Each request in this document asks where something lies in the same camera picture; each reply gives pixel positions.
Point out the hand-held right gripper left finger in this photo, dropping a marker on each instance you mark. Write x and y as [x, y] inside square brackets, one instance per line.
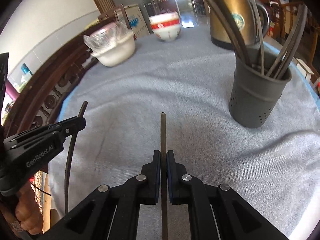
[157, 180]

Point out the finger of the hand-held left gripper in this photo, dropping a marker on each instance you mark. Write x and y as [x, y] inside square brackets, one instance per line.
[72, 126]

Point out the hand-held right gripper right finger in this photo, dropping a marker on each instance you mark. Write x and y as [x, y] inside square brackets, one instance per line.
[171, 180]

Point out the dark slim chopstick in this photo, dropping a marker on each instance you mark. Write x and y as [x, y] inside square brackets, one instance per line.
[163, 135]
[67, 170]

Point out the grey perforated chopstick holder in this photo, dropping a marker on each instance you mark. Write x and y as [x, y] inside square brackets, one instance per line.
[250, 100]

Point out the bunch of chopsticks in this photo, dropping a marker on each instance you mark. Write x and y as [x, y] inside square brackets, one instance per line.
[292, 42]

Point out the person's left hand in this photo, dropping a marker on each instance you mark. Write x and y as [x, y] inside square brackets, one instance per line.
[27, 212]

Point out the carved wooden round table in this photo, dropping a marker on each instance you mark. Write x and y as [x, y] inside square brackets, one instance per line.
[50, 90]

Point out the purple bottle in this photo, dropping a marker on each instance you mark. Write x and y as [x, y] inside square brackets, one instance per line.
[12, 88]

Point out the blue packet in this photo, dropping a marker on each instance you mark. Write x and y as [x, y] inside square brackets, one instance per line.
[27, 70]

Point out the white bowl with plastic wrap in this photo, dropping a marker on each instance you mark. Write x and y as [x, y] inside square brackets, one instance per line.
[117, 52]

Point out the grey towel cloth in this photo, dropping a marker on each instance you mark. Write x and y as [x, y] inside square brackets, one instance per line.
[175, 80]

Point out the white box with blue print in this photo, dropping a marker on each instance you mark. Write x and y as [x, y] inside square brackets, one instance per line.
[136, 20]

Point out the white bowl with red band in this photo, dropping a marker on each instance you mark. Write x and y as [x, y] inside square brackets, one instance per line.
[165, 31]

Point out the brass electric kettle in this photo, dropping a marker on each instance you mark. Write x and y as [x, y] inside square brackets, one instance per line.
[225, 17]

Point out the small white stool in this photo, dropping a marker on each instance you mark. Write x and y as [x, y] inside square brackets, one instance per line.
[306, 67]

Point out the wooden staircase railing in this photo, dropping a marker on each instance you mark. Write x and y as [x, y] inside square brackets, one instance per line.
[287, 17]

